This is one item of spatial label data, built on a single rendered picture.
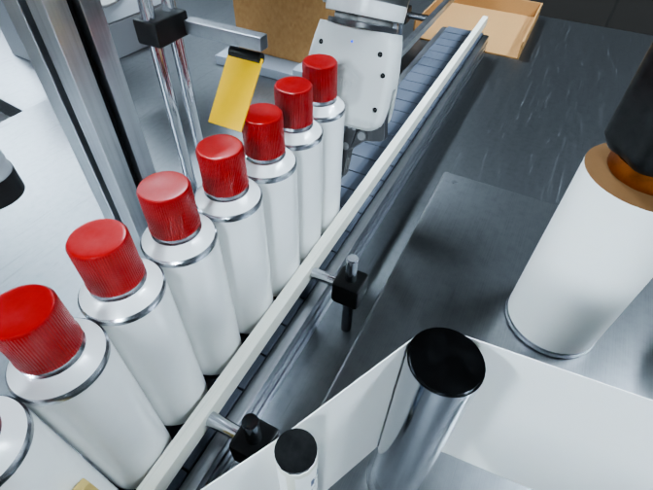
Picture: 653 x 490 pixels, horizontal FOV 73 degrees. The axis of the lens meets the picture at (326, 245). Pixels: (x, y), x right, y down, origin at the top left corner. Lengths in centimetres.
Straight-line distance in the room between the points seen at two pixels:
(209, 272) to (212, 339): 8
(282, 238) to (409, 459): 21
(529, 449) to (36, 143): 83
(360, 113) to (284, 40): 54
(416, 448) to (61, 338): 20
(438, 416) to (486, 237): 36
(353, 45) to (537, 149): 47
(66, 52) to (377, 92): 28
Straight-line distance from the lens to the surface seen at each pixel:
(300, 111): 39
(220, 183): 32
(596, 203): 37
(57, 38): 38
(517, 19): 143
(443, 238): 55
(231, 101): 35
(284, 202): 38
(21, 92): 109
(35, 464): 28
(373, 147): 69
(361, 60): 49
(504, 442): 33
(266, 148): 35
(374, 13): 48
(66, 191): 77
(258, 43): 34
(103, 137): 42
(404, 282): 50
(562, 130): 94
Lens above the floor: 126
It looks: 46 degrees down
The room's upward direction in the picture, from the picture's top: 2 degrees clockwise
